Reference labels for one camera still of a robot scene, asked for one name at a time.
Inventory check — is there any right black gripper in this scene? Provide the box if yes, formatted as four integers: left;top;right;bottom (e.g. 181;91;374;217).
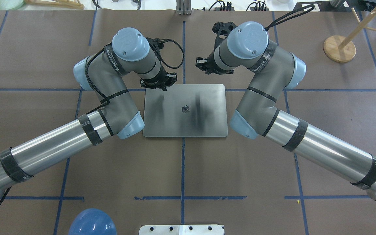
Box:
195;55;234;75

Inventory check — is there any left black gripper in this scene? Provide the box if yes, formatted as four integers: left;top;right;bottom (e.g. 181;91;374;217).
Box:
140;67;178;91

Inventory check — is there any grey laptop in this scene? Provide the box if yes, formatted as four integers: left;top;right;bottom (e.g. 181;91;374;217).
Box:
142;84;228;137

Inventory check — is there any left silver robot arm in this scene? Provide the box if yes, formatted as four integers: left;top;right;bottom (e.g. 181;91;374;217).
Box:
0;28;177;199

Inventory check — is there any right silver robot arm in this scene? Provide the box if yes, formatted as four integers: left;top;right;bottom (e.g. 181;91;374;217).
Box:
196;21;376;201

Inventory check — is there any blue tape strip lengthwise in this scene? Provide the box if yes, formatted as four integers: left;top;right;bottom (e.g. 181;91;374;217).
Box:
180;21;186;225

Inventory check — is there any wooden dish rack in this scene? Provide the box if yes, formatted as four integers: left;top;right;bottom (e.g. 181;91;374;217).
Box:
24;0;85;10

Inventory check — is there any wooden mug tree stand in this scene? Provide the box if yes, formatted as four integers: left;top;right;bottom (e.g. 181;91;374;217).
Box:
323;6;376;63

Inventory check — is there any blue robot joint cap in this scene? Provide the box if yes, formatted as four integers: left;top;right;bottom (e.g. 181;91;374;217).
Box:
68;208;117;235

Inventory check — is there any green plate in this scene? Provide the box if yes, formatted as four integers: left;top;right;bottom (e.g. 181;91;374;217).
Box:
0;0;25;10

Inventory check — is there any blue tape strip crosswise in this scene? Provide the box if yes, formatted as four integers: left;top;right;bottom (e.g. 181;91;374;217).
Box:
0;88;376;92

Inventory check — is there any aluminium frame post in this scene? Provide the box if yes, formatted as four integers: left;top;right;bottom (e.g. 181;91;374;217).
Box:
176;0;192;15

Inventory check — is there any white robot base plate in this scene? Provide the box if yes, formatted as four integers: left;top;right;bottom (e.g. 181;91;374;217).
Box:
139;224;225;235

